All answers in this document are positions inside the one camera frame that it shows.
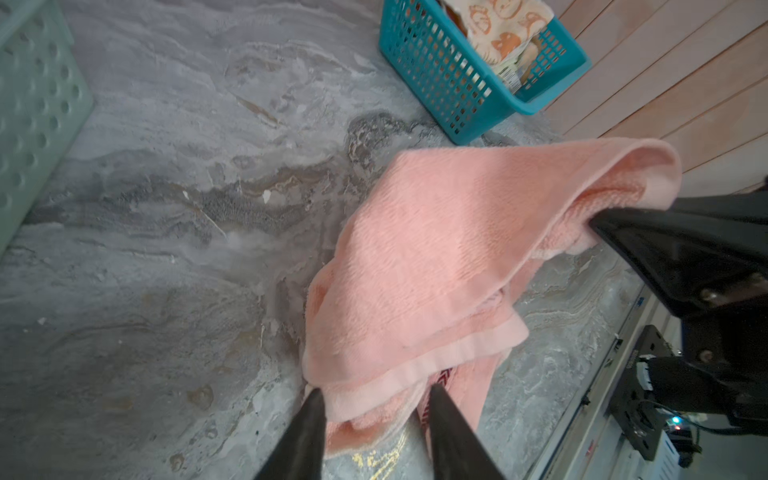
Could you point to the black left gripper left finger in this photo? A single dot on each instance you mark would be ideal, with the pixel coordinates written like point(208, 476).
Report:
point(300, 451)

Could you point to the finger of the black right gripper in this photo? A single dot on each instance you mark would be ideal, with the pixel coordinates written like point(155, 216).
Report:
point(691, 258)

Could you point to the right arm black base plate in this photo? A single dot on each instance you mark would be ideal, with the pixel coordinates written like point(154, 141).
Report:
point(631, 404)

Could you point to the pink orange patterned towel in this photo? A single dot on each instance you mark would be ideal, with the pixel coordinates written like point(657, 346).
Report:
point(504, 33)

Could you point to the aluminium mounting rail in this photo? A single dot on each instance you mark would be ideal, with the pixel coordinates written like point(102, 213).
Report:
point(587, 442)

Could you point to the teal plastic basket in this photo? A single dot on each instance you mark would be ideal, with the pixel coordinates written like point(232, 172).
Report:
point(455, 85)

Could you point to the light green plastic basket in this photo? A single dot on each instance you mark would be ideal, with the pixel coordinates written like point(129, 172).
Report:
point(45, 102)

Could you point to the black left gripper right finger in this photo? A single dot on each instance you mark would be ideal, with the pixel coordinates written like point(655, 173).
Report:
point(456, 450)

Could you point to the plain pink towel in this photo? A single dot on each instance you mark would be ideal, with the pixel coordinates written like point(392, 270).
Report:
point(422, 285)

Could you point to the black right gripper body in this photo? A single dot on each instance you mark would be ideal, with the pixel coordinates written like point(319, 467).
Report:
point(726, 346)

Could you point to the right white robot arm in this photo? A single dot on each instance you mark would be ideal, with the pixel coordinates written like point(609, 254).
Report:
point(673, 380)

